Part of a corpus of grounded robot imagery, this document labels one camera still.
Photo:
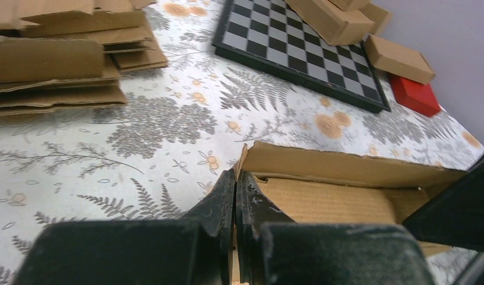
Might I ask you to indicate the cardboard box on red block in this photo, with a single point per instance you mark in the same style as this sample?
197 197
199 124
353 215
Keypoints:
398 60

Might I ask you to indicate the red flat block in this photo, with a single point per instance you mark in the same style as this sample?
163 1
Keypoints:
415 96

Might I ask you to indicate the black white chessboard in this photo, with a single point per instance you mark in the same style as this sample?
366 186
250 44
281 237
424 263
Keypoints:
270 37

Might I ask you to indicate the floral patterned tablecloth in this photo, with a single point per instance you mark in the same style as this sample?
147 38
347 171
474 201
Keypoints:
183 126

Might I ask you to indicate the cardboard box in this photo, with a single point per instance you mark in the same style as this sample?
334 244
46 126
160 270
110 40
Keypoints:
313 186
398 60
335 26
350 5
381 17

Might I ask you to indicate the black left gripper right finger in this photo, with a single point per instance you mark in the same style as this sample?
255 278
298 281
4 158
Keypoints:
275 249

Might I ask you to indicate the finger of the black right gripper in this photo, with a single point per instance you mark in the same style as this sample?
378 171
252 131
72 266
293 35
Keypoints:
454 217

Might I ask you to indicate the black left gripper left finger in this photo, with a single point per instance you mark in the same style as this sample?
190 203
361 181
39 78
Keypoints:
193 249

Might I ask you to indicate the stack of flat cardboard sheets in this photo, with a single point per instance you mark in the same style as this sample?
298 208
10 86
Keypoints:
57 55

